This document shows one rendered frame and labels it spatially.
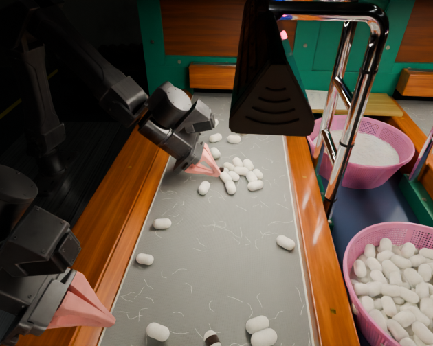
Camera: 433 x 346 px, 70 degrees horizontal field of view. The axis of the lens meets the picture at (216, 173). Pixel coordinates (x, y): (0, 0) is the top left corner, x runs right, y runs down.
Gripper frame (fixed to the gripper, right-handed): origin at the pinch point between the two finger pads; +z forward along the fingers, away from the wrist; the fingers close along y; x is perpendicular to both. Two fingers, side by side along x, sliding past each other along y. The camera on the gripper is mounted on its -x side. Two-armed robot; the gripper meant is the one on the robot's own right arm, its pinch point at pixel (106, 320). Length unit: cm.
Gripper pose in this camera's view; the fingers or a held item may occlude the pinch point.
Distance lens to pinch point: 44.3
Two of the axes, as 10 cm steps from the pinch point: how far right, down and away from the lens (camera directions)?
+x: -6.4, 5.7, 5.1
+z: 7.6, 5.5, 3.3
